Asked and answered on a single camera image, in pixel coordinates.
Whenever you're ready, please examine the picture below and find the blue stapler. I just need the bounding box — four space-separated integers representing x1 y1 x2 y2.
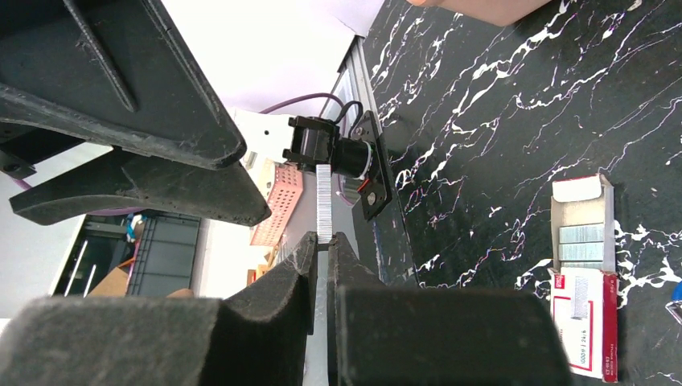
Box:
665 282 682 325

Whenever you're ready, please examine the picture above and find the pink plastic storage box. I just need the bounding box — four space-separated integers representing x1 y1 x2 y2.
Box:
409 0 549 27

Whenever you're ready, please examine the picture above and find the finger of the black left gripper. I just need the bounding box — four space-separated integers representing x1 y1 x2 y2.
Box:
1 1 246 170
10 150 271 227

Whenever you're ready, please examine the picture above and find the pink perforated basket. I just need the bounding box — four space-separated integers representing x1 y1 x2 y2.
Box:
250 158 304 247

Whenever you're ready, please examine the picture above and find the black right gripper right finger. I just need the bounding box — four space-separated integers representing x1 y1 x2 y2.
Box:
327 232 572 385

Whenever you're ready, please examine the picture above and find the red white staple box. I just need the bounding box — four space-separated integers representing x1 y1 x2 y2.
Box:
549 174 618 383

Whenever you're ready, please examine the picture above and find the black motor on base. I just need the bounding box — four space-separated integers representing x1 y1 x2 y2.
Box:
283 101 392 221

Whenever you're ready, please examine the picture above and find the dark storage crate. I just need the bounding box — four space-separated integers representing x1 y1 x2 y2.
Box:
51 211 200 297

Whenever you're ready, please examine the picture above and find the silver staple strip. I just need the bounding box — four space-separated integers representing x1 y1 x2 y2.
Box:
315 164 333 245

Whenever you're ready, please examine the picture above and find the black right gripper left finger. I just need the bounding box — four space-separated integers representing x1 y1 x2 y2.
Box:
1 232 318 385

